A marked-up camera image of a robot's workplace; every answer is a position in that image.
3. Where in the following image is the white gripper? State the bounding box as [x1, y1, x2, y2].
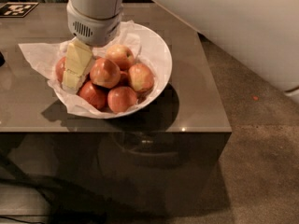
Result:
[62, 2, 121, 93]

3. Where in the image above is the yellow-red apple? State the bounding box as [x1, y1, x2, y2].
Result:
[106, 44, 135, 70]
[90, 58, 121, 89]

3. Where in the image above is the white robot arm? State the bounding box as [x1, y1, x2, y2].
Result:
[67, 0, 299, 103]

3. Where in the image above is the red apple far left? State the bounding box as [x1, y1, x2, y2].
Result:
[55, 57, 65, 83]

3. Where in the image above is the front left red apple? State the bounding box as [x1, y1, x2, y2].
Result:
[78, 80, 107, 110]

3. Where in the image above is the small dark red apple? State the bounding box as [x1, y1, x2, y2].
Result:
[119, 71, 129, 86]

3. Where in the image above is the front right red apple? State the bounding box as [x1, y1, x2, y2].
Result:
[107, 86, 137, 113]

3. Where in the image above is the right red-yellow apple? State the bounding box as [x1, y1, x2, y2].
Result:
[128, 63, 154, 92]

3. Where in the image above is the white bowl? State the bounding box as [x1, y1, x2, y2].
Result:
[48, 21, 172, 119]

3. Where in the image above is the white crumpled paper liner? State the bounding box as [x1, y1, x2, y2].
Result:
[18, 20, 157, 119]

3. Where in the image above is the dark object at left edge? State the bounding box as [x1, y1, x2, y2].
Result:
[0, 51, 6, 67]

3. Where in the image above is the black white fiducial marker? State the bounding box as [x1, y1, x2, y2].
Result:
[0, 2, 37, 18]

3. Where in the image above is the small red floor speck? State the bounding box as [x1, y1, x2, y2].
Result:
[252, 95, 259, 101]

